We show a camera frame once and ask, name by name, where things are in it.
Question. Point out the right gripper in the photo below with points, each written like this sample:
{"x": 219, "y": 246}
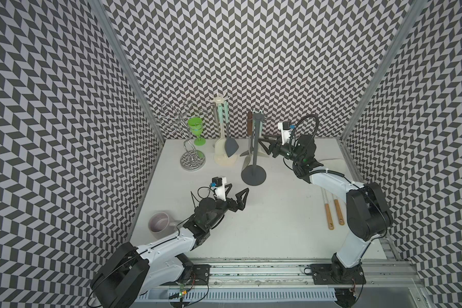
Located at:
{"x": 274, "y": 147}

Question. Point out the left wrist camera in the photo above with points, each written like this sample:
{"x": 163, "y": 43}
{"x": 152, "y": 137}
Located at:
{"x": 218, "y": 186}

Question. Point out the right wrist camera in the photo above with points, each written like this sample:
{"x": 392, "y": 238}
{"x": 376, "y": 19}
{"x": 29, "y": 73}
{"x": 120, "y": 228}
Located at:
{"x": 286, "y": 129}

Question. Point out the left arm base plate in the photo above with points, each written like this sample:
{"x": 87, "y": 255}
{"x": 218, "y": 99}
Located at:
{"x": 196, "y": 275}

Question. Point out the pink ceramic mug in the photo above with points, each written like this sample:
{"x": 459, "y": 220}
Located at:
{"x": 162, "y": 225}

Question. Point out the green plastic goblet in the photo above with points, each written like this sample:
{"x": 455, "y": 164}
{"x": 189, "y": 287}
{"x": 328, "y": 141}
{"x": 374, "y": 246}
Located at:
{"x": 196, "y": 127}

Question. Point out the dark grey utensil rack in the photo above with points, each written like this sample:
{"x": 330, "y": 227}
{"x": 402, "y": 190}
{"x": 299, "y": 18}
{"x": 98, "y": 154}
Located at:
{"x": 254, "y": 175}

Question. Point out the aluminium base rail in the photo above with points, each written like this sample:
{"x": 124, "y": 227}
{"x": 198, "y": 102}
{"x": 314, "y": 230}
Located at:
{"x": 244, "y": 282}

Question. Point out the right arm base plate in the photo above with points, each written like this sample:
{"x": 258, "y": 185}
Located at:
{"x": 337, "y": 274}

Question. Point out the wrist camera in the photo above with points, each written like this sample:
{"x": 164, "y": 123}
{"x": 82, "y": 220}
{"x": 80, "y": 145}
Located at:
{"x": 286, "y": 129}
{"x": 218, "y": 186}

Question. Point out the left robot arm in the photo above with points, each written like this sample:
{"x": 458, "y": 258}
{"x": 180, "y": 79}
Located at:
{"x": 132, "y": 271}

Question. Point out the cream utensil rack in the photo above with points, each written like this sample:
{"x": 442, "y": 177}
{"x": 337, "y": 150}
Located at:
{"x": 224, "y": 161}

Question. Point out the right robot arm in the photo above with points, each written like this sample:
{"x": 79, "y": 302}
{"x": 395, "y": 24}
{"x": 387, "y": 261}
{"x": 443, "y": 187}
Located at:
{"x": 368, "y": 214}

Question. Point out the chrome wire mug tree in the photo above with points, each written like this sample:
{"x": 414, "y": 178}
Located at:
{"x": 192, "y": 159}

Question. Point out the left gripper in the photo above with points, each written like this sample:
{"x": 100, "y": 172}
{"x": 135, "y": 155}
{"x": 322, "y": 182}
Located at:
{"x": 239, "y": 203}

